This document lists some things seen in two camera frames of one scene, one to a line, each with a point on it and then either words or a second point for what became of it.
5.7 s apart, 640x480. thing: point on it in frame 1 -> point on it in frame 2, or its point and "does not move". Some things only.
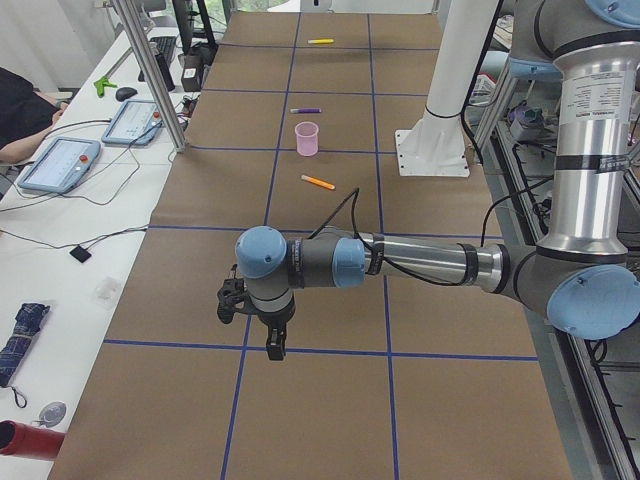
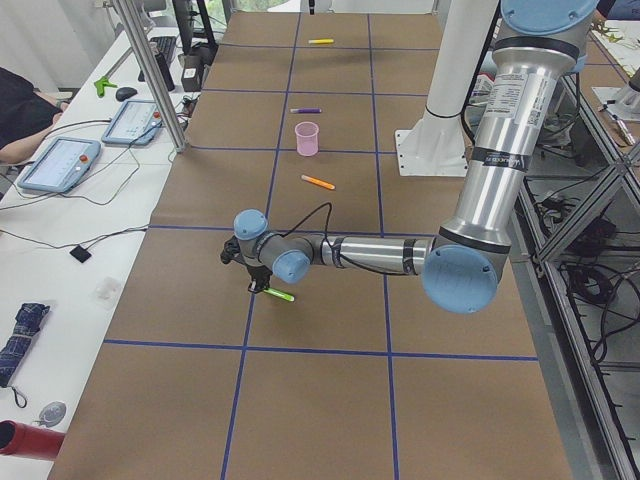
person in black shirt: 26,116 does not move
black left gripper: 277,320 -> 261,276
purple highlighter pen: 305,110 does not move
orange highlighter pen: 318,182 does not move
